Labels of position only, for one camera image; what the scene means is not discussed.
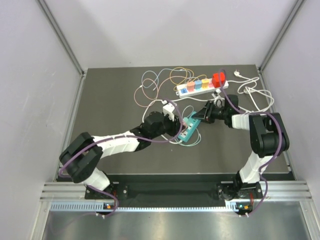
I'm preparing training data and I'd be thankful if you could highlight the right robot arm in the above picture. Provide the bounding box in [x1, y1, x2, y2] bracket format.
[192, 94, 290, 198]

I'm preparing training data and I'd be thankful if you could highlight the blue charging cable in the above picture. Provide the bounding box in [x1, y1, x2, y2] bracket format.
[141, 67, 188, 94]

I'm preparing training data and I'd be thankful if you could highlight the red cube plug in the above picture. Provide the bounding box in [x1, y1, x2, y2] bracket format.
[211, 72, 226, 88]

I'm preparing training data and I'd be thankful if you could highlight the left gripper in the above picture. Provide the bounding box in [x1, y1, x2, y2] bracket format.
[150, 111, 185, 139]

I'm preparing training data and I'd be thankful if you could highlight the yellow charging cable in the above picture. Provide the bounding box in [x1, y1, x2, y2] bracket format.
[159, 66, 195, 91]

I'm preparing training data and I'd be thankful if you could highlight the mint charging cable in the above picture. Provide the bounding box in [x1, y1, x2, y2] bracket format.
[169, 105, 203, 148]

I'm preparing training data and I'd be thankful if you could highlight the salmon charger plug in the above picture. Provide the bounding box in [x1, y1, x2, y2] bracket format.
[186, 81, 195, 92]

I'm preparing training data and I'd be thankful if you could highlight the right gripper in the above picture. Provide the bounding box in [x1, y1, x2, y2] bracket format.
[192, 100, 228, 124]

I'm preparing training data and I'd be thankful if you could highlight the purple cable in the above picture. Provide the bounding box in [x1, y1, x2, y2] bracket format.
[58, 97, 183, 218]
[218, 68, 286, 217]

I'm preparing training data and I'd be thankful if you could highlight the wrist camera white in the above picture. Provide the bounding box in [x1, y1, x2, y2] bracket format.
[161, 100, 177, 121]
[211, 89, 223, 106]

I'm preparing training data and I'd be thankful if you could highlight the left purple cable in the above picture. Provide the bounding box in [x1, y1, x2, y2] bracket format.
[58, 97, 183, 218]

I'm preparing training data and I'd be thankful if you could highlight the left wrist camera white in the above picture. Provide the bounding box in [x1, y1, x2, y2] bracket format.
[161, 100, 177, 121]

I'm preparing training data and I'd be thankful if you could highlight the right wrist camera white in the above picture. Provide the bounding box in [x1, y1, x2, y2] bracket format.
[211, 89, 223, 106]

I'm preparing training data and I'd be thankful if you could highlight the grey slotted cable duct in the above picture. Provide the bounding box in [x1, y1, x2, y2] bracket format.
[50, 201, 249, 213]

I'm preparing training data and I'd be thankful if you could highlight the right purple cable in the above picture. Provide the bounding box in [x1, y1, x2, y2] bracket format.
[218, 68, 286, 217]

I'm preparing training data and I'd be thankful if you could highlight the pink charger plug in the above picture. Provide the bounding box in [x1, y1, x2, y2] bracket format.
[182, 117, 189, 129]

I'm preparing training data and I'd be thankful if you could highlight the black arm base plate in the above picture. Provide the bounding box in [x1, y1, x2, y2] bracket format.
[85, 181, 262, 201]

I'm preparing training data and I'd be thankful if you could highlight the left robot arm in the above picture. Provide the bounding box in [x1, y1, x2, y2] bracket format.
[59, 111, 185, 199]

